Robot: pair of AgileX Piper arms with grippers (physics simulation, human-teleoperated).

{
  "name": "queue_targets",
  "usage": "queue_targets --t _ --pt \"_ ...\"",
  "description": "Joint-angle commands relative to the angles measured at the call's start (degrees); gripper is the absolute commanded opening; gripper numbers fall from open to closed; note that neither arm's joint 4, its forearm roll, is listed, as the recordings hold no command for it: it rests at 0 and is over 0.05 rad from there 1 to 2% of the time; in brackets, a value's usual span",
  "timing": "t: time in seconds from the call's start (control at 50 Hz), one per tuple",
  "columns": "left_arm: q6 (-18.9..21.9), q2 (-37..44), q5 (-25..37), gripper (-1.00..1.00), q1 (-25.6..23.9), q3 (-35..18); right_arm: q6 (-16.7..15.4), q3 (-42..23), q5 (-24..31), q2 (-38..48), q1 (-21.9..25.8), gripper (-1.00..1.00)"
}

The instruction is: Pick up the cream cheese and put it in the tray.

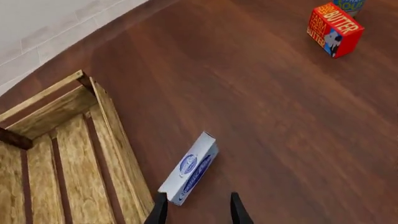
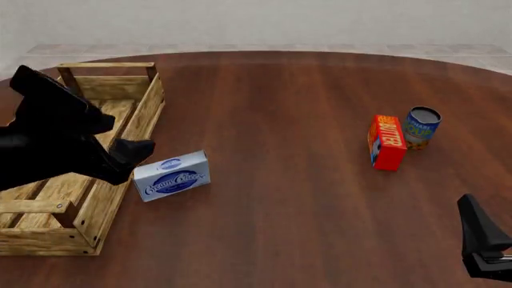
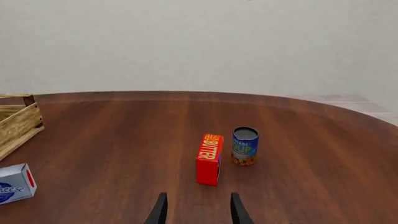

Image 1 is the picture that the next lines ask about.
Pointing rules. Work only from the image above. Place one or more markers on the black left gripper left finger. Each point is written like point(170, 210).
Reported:
point(158, 212)

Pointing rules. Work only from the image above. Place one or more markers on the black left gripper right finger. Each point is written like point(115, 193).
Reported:
point(238, 211)

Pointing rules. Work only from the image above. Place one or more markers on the white cream cheese box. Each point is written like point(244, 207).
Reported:
point(191, 166)

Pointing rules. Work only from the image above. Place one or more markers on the wooden slat tray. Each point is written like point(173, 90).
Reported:
point(62, 158)

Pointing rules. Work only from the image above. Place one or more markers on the red butter box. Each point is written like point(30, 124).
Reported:
point(337, 30)

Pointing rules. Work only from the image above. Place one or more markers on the blue soup tin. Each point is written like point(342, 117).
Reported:
point(351, 6)

